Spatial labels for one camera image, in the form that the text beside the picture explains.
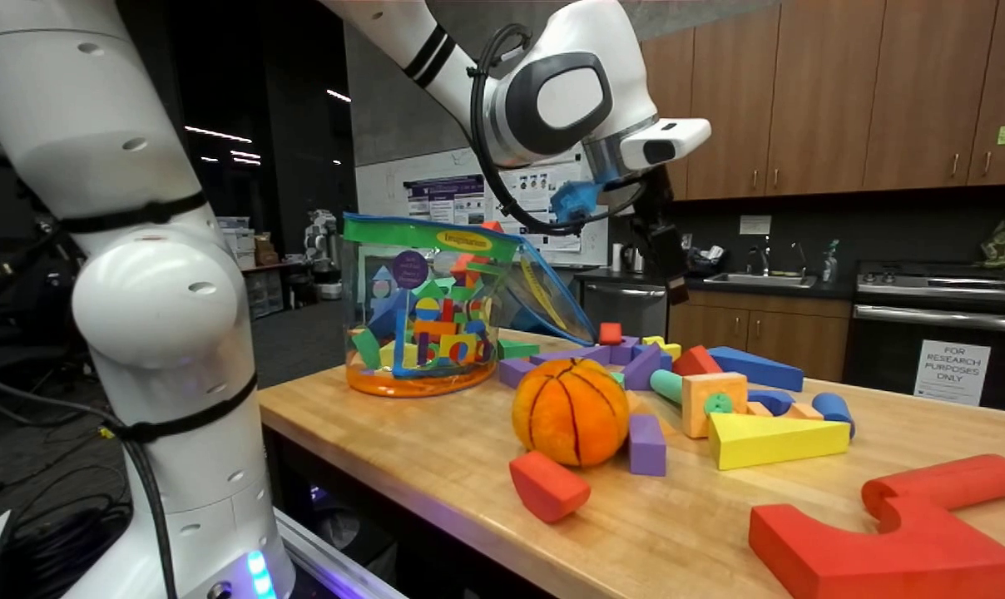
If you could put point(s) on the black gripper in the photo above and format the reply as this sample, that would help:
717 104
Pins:
655 231

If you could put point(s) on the green foam cylinder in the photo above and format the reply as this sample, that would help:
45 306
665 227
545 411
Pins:
665 383

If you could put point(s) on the orange foam block with hole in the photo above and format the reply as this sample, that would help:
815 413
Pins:
711 393

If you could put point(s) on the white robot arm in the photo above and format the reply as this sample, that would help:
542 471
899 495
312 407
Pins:
161 302

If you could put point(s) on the clear plastic toy bag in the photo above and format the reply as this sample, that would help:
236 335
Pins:
438 303

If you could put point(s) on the blue foam cylinder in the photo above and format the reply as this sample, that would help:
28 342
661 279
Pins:
831 407

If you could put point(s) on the red foam half cylinder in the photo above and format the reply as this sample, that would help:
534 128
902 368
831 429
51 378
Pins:
545 486

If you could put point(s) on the dishwasher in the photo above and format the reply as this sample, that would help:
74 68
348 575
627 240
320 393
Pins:
634 303

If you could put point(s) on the white poster board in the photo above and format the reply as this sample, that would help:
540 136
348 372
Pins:
449 187

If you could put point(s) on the small red foam cube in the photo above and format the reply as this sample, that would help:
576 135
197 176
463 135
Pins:
610 335

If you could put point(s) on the red foam triangle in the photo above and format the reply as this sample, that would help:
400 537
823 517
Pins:
696 360

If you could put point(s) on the long blue foam block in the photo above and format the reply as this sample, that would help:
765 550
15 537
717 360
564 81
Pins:
755 368

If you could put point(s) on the upper wooden cabinets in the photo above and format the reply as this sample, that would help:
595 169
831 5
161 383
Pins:
831 94

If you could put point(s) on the lower wooden cabinet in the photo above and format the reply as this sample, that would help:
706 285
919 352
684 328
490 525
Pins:
799 332

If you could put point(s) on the orange plush basketball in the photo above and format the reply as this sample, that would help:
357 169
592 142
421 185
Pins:
572 411

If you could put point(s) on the yellow foam wedge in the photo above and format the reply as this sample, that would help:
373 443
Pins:
765 441

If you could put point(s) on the black oven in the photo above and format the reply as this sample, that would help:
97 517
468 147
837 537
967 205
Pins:
902 303

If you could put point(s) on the white paper sign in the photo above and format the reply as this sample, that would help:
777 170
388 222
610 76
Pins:
952 372

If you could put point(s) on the large red foam shape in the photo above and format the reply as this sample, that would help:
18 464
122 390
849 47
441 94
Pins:
919 550

